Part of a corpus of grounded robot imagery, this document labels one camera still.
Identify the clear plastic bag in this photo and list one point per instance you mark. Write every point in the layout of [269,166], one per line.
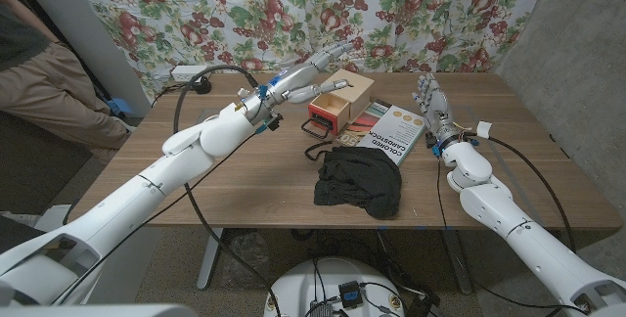
[247,258]

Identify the white pillar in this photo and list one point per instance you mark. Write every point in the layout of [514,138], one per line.
[93,38]

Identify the black shorts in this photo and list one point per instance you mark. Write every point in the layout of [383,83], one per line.
[362,180]

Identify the blue floor object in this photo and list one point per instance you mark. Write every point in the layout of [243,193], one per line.
[119,106]

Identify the fruit print backdrop cloth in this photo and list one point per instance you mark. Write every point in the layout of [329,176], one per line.
[293,9]

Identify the wooden box with slot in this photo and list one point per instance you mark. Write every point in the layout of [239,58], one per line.
[353,89]

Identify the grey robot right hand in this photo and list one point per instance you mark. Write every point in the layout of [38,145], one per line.
[440,111]

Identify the person in khaki trousers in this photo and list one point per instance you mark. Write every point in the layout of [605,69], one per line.
[44,87]

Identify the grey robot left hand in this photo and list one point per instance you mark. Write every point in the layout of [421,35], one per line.
[288,87]

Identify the white power strip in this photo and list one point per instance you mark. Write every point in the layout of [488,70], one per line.
[185,72]

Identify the colored cardstock book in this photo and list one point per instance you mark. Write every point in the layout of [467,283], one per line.
[396,131]

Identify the black power adapter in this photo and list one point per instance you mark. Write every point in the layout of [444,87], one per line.
[203,86]

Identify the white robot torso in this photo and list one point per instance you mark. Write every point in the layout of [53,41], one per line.
[303,287]

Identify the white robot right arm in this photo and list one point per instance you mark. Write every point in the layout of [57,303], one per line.
[513,219]

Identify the black module with blue label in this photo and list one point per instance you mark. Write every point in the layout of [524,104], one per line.
[350,294]

